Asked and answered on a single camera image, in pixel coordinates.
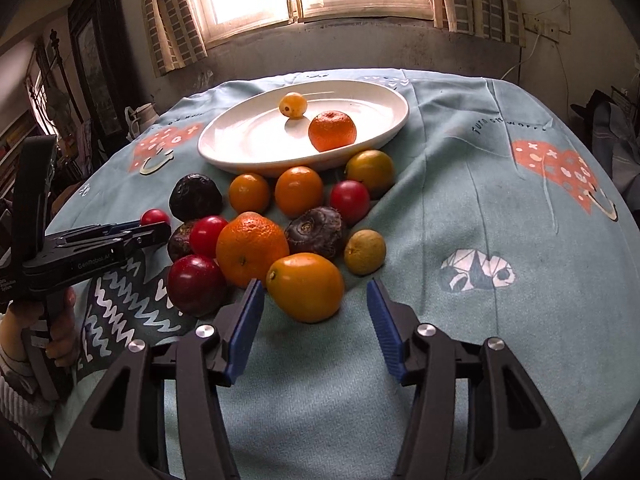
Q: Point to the small pale yellow fruit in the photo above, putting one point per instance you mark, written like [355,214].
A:
[292,105]

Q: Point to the white pitcher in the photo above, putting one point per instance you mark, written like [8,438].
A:
[142,117]

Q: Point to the small smooth orange fruit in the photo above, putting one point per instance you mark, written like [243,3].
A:
[299,191]
[249,192]

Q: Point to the large smooth yellow-orange fruit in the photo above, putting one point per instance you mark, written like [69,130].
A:
[305,286]

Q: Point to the rough tan longan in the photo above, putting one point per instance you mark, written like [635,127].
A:
[365,251]

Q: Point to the dark purple wrinkled fruit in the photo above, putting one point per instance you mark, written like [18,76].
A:
[195,197]

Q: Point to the white oval plate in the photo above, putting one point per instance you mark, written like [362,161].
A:
[250,135]

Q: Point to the cluttered shelf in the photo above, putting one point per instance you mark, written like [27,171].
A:
[20,145]

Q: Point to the blue clothing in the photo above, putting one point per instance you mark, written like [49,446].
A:
[620,140]

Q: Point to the person's left hand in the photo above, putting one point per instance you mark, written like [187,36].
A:
[62,332]

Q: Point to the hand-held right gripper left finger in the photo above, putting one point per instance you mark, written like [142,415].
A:
[245,330]

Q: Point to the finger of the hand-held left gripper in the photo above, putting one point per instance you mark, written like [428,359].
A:
[150,236]
[100,231]

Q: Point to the large dimpled orange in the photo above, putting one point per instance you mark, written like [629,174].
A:
[251,249]

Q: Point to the person's left forearm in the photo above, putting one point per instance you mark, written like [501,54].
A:
[15,405]

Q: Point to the dark brown water chestnut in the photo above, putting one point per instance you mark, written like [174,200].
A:
[315,232]
[177,245]

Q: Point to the dimpled mandarin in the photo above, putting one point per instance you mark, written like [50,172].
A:
[332,130]

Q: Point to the dark wooden cabinet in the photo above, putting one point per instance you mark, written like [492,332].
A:
[100,60]

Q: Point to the black chair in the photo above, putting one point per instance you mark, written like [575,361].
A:
[592,110]

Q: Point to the yellow tomato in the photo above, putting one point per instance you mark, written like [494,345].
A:
[370,172]

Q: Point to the tiny red cherry tomato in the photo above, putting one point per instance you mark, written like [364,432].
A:
[154,216]

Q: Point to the dark red plum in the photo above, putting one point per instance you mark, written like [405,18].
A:
[195,284]

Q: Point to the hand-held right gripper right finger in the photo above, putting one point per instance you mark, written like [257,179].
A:
[385,335]

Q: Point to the teal printed tablecloth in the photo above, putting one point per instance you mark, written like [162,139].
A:
[450,260]

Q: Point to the wall socket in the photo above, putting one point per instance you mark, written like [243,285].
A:
[545,25]

